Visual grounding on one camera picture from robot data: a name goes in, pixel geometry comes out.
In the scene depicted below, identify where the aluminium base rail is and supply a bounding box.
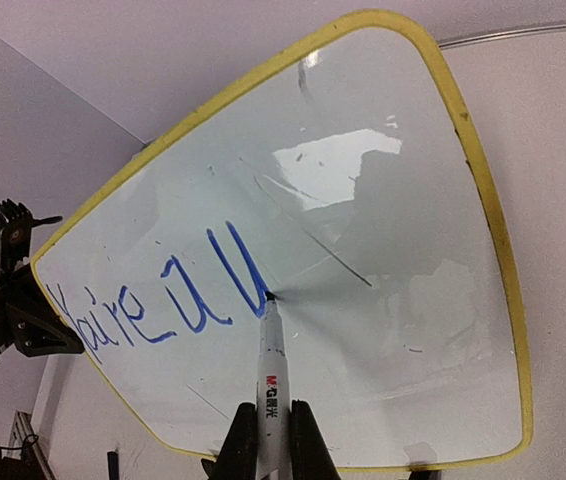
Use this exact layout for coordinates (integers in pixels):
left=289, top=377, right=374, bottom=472
left=6, top=411, right=56, bottom=480

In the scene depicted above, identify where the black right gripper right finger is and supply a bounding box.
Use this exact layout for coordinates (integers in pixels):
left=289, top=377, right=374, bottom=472
left=289, top=400, right=340, bottom=480

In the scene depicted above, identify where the white whiteboard yellow rim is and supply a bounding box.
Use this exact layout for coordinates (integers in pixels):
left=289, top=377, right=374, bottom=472
left=32, top=9, right=533, bottom=471

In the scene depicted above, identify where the white marker pen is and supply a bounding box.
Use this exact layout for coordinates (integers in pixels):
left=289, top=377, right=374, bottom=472
left=256, top=292, right=292, bottom=479

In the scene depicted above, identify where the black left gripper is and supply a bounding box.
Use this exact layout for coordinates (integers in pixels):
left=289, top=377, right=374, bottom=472
left=0, top=199, right=85, bottom=357

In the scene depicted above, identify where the blue marker cap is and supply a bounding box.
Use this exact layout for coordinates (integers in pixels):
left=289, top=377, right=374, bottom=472
left=107, top=451, right=120, bottom=480

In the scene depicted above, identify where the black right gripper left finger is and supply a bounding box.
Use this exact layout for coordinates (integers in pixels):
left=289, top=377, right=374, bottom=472
left=210, top=402, right=258, bottom=480

